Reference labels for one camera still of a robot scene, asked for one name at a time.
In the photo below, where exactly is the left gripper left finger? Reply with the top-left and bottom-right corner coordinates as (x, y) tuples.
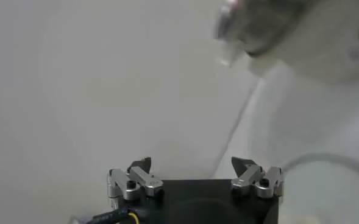
(107, 156), (165, 201)

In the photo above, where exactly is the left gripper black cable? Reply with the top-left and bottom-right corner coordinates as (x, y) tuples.
(86, 206), (140, 224)

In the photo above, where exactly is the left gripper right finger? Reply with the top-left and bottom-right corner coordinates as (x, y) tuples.
(230, 156), (285, 200)

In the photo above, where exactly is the round glass lid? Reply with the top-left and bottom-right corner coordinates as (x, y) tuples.
(281, 152), (359, 224)

